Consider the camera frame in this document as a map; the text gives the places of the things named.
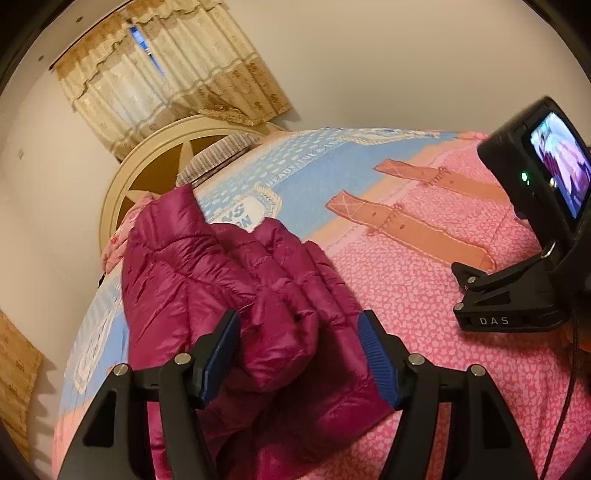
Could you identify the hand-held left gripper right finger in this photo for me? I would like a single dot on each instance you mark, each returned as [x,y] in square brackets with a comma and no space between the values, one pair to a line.
[376,360]

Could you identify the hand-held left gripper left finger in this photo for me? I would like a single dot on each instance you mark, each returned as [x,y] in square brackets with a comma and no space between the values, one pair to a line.
[221,364]

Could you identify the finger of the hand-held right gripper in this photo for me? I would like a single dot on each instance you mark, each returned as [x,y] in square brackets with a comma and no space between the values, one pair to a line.
[489,280]

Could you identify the magenta puffer jacket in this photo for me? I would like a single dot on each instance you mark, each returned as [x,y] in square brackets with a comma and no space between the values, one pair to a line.
[207,286]

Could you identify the bed with patterned blanket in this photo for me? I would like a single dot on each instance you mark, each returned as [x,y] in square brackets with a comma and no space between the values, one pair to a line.
[415,286]

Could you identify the pink pillow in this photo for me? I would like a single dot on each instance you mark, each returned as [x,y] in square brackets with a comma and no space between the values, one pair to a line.
[117,240]

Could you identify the cream and gold window curtain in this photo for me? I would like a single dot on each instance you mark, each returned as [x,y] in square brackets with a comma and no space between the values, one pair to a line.
[152,78]
[18,369]

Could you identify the grey striped pillow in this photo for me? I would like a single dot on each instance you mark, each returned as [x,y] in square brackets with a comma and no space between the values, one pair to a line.
[212,157]

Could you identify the cream arched bed headboard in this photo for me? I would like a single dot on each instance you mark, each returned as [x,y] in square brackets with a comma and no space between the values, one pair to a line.
[138,170]

